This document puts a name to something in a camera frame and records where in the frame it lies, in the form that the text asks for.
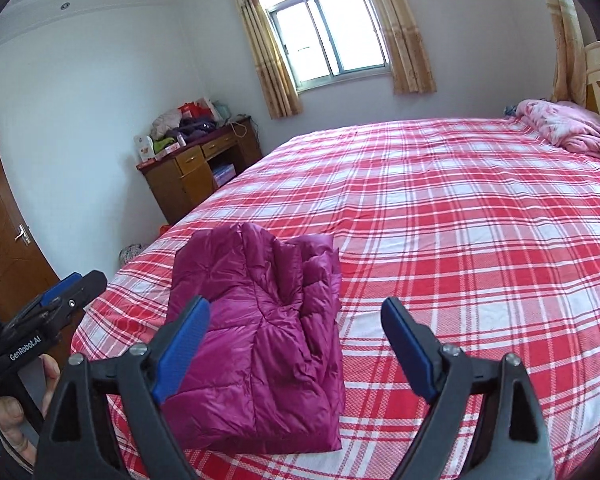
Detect pale cloth pile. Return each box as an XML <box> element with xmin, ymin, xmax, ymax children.
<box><xmin>150</xmin><ymin>109</ymin><xmax>183</xmax><ymax>140</ymax></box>

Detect dark purple clothes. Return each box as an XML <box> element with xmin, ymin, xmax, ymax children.
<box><xmin>179</xmin><ymin>116</ymin><xmax>217</xmax><ymax>141</ymax></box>

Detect red gift bag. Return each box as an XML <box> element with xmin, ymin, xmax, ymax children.
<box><xmin>177</xmin><ymin>101</ymin><xmax>206</xmax><ymax>122</ymax></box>

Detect pink floral blanket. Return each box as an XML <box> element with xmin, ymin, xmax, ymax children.
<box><xmin>515</xmin><ymin>99</ymin><xmax>600</xmax><ymax>163</ymax></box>

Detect patterned grey bag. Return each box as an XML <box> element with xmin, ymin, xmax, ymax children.
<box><xmin>118</xmin><ymin>243</ymin><xmax>148</xmax><ymax>266</ymax></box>

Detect yellow cable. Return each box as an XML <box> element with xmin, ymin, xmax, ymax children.
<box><xmin>227</xmin><ymin>115</ymin><xmax>253</xmax><ymax>138</ymax></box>

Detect blue cardboard box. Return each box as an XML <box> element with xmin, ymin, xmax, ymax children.
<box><xmin>211</xmin><ymin>162</ymin><xmax>237</xmax><ymax>188</ymax></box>

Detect magenta quilted down jacket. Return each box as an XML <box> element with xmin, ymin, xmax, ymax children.
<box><xmin>161</xmin><ymin>222</ymin><xmax>345</xmax><ymax>456</ymax></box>

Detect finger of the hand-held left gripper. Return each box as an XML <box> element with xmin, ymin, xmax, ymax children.
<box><xmin>2</xmin><ymin>270</ymin><xmax>109</xmax><ymax>342</ymax></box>
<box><xmin>10</xmin><ymin>272</ymin><xmax>83</xmax><ymax>328</ymax></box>

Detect sliding window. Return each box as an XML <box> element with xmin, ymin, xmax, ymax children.
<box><xmin>252</xmin><ymin>0</ymin><xmax>388</xmax><ymax>92</ymax></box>

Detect person's left hand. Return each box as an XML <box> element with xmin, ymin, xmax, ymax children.
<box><xmin>0</xmin><ymin>354</ymin><xmax>62</xmax><ymax>467</ymax></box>

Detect brown wooden door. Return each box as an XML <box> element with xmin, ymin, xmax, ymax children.
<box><xmin>0</xmin><ymin>106</ymin><xmax>86</xmax><ymax>361</ymax></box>

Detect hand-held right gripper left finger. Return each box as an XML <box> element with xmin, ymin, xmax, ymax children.
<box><xmin>39</xmin><ymin>295</ymin><xmax>212</xmax><ymax>480</ymax></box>

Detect beige patterned curtain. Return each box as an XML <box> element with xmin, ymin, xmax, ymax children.
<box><xmin>536</xmin><ymin>0</ymin><xmax>588</xmax><ymax>103</ymax></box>
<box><xmin>225</xmin><ymin>0</ymin><xmax>303</xmax><ymax>120</ymax></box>
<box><xmin>357</xmin><ymin>0</ymin><xmax>437</xmax><ymax>96</ymax></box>

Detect bed with red plaid sheet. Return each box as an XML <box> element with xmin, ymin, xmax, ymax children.
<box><xmin>72</xmin><ymin>115</ymin><xmax>600</xmax><ymax>480</ymax></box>

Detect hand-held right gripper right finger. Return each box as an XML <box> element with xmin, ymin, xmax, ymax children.
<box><xmin>381</xmin><ymin>296</ymin><xmax>556</xmax><ymax>480</ymax></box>

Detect brown wooden desk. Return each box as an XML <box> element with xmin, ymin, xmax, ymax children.
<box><xmin>136</xmin><ymin>116</ymin><xmax>263</xmax><ymax>226</ymax></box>

